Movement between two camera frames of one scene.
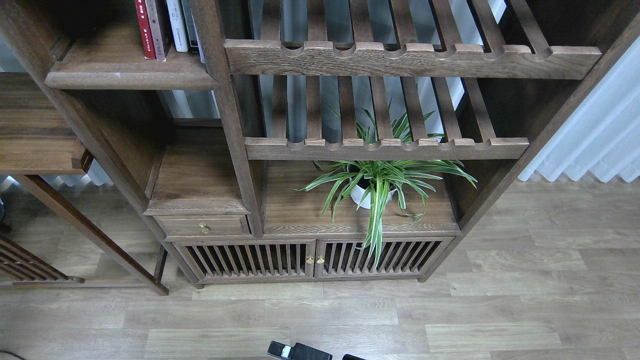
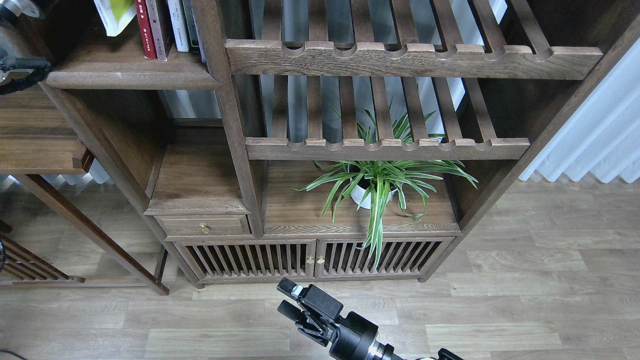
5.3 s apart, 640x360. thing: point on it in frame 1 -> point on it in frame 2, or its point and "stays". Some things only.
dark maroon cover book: [165, 25] stays
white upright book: [177, 26] stays
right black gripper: [280, 351] -> [350, 338]
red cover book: [145, 29] stays
